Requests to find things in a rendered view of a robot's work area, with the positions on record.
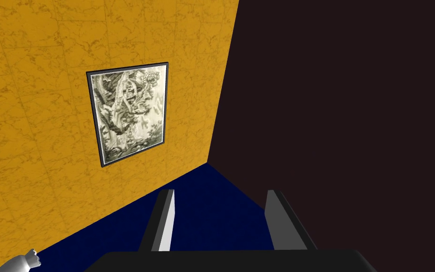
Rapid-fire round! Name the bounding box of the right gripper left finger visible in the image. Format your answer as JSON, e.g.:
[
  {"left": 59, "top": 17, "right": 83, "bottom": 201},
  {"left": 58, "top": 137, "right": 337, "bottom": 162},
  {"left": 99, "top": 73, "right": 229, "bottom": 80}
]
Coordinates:
[{"left": 138, "top": 189, "right": 176, "bottom": 252}]

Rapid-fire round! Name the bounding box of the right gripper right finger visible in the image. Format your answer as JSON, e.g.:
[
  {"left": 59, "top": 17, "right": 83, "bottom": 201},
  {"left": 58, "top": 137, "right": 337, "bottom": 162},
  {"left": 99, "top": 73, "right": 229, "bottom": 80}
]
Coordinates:
[{"left": 264, "top": 189, "right": 318, "bottom": 251}]

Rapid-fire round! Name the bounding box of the framed grey tree picture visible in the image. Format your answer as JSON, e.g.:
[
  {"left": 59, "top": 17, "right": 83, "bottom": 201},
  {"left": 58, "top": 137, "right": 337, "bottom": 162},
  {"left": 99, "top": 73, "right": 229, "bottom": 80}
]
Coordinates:
[{"left": 86, "top": 62, "right": 170, "bottom": 168}]

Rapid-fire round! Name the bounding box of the white rounded object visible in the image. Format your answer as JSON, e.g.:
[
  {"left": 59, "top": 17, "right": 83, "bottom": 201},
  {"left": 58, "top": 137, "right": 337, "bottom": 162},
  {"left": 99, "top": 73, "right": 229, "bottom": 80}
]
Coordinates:
[{"left": 0, "top": 249, "right": 42, "bottom": 272}]

